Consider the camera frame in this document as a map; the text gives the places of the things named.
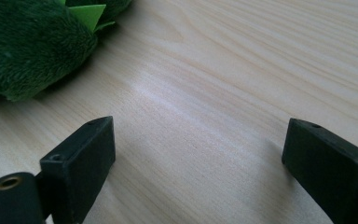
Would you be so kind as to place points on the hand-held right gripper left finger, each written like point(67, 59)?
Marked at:
point(80, 168)

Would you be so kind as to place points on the green fleece garment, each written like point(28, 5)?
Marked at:
point(28, 46)

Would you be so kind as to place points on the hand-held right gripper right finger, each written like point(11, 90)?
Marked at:
point(332, 168)

